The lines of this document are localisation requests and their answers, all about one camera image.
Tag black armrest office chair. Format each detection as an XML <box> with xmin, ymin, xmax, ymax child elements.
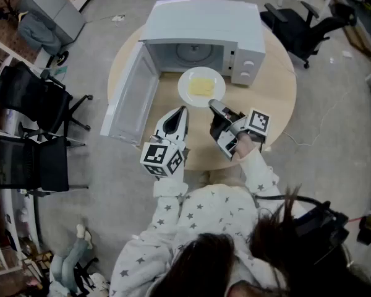
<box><xmin>259</xmin><ymin>1</ymin><xmax>358</xmax><ymax>70</ymax></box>

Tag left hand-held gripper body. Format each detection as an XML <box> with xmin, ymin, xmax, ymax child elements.
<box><xmin>139</xmin><ymin>132</ymin><xmax>187</xmax><ymax>179</ymax></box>

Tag black twig ornament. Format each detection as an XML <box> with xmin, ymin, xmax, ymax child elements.
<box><xmin>0</xmin><ymin>0</ymin><xmax>20</xmax><ymax>22</ymax></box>

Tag grey jacket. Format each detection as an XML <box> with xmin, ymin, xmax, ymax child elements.
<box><xmin>17</xmin><ymin>11</ymin><xmax>63</xmax><ymax>57</ymax></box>

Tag person's right forearm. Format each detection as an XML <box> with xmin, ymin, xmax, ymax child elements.
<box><xmin>233</xmin><ymin>133</ymin><xmax>281</xmax><ymax>198</ymax></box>

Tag white round plate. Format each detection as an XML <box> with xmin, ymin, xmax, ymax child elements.
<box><xmin>177</xmin><ymin>66</ymin><xmax>227</xmax><ymax>109</ymax></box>

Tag grey cabinet with red label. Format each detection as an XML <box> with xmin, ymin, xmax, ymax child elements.
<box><xmin>18</xmin><ymin>0</ymin><xmax>87</xmax><ymax>43</ymax></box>

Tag black head-worn camera rig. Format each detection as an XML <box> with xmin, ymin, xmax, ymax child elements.
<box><xmin>255</xmin><ymin>192</ymin><xmax>351</xmax><ymax>267</ymax></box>

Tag person's star-print top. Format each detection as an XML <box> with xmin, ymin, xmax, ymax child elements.
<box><xmin>109</xmin><ymin>183</ymin><xmax>299</xmax><ymax>297</ymax></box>

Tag yellow-green food strips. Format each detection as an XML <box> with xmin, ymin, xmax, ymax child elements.
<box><xmin>188</xmin><ymin>77</ymin><xmax>216</xmax><ymax>98</ymax></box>

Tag yellow and black tape roll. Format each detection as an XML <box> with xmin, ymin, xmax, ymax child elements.
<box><xmin>356</xmin><ymin>213</ymin><xmax>371</xmax><ymax>247</ymax></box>

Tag white microwave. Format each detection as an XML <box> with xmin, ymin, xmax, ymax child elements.
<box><xmin>99</xmin><ymin>0</ymin><xmax>267</xmax><ymax>145</ymax></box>

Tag black mesh office chair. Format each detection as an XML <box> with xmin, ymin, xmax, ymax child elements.
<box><xmin>0</xmin><ymin>134</ymin><xmax>90</xmax><ymax>198</ymax></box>
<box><xmin>0</xmin><ymin>61</ymin><xmax>94</xmax><ymax>142</ymax></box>

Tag person's beige trouser legs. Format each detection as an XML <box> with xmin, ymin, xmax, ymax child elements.
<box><xmin>199</xmin><ymin>168</ymin><xmax>247</xmax><ymax>192</ymax></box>

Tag white floor cable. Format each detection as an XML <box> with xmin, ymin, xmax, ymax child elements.
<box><xmin>280</xmin><ymin>82</ymin><xmax>361</xmax><ymax>147</ymax></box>

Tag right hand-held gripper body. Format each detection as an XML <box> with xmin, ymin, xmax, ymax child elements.
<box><xmin>217</xmin><ymin>108</ymin><xmax>272</xmax><ymax>162</ymax></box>

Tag person's left forearm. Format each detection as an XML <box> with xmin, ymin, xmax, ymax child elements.
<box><xmin>152</xmin><ymin>165</ymin><xmax>190</xmax><ymax>227</ymax></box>

